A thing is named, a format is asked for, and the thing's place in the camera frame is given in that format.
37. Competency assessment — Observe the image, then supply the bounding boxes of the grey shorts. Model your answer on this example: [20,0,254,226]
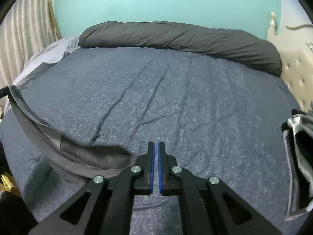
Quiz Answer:
[7,84,134,185]

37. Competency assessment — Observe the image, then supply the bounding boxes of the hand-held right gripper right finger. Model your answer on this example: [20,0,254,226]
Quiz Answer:
[158,141,283,235]

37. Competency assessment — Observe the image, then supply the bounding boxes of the yellow object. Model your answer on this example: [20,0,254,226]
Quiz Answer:
[0,173,15,192]

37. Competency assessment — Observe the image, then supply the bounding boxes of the pile of folded clothes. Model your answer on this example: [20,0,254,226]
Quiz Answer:
[281,108,313,211]

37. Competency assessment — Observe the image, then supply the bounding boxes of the bed with blue sheet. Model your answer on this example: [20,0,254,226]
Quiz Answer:
[0,46,304,235]

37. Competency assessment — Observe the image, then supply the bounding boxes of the cream turned bed post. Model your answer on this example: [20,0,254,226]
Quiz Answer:
[268,11,278,36]

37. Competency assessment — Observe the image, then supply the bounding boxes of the dark grey rolled duvet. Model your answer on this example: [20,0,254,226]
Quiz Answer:
[79,21,283,77]

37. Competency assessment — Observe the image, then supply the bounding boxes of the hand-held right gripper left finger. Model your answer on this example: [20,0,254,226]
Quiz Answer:
[28,141,156,235]

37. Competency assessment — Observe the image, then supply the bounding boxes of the dark grey folded garment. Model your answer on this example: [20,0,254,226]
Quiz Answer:
[284,127,313,222]

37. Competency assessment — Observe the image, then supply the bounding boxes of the white folded garment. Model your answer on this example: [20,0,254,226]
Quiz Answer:
[286,116,302,133]

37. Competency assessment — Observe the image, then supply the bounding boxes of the light grey blanket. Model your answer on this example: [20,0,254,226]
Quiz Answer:
[5,35,81,118]

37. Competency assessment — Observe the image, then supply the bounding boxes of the cream tufted headboard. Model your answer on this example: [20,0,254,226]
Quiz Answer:
[266,23,313,118]

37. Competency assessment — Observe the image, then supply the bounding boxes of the striped beige curtain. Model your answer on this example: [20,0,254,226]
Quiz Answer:
[0,0,61,89]

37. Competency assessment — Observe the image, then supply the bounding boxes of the wooden frame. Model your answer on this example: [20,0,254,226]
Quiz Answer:
[48,1,61,40]

